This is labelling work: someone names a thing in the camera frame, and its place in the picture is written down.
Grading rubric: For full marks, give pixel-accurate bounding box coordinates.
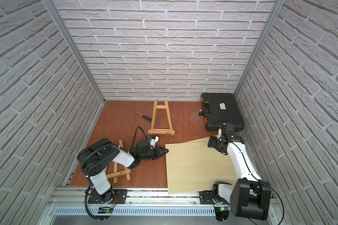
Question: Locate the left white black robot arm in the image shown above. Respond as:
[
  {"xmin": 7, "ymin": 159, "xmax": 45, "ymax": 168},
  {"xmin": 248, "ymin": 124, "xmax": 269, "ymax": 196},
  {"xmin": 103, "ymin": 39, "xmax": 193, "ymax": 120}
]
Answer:
[{"xmin": 77, "ymin": 138, "xmax": 169, "ymax": 203}]

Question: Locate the black plastic tool case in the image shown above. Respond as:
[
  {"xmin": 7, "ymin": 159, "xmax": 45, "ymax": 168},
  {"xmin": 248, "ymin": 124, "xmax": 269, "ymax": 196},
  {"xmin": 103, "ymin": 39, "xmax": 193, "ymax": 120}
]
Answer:
[{"xmin": 201, "ymin": 93, "xmax": 245, "ymax": 132}]

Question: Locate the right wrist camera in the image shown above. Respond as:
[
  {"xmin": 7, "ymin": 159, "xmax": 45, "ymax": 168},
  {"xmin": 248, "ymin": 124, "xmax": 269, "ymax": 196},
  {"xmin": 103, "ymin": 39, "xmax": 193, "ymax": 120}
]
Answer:
[{"xmin": 218, "ymin": 127, "xmax": 226, "ymax": 140}]

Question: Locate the black screwdriver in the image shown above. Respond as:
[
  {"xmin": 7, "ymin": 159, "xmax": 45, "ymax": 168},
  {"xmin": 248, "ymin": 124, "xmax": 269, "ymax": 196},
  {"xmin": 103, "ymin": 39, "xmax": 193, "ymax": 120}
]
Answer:
[{"xmin": 135, "ymin": 111, "xmax": 152, "ymax": 122}]

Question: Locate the wooden easel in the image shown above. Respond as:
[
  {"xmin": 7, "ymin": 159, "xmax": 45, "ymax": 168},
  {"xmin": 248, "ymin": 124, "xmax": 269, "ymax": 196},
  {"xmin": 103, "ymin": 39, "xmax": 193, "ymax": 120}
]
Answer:
[
  {"xmin": 148, "ymin": 100, "xmax": 175, "ymax": 136},
  {"xmin": 105, "ymin": 139, "xmax": 132, "ymax": 184}
]

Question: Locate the plywood board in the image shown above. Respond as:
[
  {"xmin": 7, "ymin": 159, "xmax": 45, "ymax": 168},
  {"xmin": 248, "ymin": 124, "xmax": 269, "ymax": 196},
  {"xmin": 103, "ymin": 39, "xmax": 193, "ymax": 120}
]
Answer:
[
  {"xmin": 165, "ymin": 142, "xmax": 237, "ymax": 195},
  {"xmin": 185, "ymin": 137, "xmax": 261, "ymax": 185}
]

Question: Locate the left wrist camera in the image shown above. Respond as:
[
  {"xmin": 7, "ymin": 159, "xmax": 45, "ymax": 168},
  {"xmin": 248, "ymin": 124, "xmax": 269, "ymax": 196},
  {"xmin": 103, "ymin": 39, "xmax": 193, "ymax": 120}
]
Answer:
[{"xmin": 148, "ymin": 136, "xmax": 159, "ymax": 148}]

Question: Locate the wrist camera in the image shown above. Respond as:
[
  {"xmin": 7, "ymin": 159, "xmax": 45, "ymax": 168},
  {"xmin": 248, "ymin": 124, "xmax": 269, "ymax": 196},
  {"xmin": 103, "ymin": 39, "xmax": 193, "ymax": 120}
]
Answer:
[
  {"xmin": 148, "ymin": 136, "xmax": 159, "ymax": 148},
  {"xmin": 218, "ymin": 127, "xmax": 226, "ymax": 140}
]

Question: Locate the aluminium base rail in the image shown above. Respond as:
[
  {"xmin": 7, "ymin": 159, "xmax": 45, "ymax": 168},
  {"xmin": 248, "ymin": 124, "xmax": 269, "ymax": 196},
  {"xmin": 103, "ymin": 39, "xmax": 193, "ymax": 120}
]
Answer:
[{"xmin": 37, "ymin": 187, "xmax": 285, "ymax": 225}]

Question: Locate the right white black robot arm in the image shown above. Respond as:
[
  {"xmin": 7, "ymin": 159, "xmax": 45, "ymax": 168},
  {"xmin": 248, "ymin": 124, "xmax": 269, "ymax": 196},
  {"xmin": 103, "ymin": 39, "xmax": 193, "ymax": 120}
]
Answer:
[{"xmin": 208, "ymin": 129, "xmax": 272, "ymax": 220}]

